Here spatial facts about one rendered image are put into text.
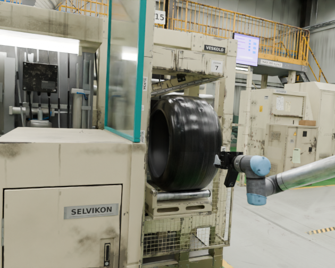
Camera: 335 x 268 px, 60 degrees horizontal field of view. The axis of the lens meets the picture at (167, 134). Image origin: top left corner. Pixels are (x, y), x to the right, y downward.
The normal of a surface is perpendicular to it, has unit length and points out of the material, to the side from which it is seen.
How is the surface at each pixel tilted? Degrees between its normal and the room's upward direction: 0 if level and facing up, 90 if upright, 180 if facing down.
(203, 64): 90
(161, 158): 60
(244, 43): 90
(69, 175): 90
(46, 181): 90
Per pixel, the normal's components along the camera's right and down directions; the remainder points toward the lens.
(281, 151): -0.90, -0.02
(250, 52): 0.43, 0.09
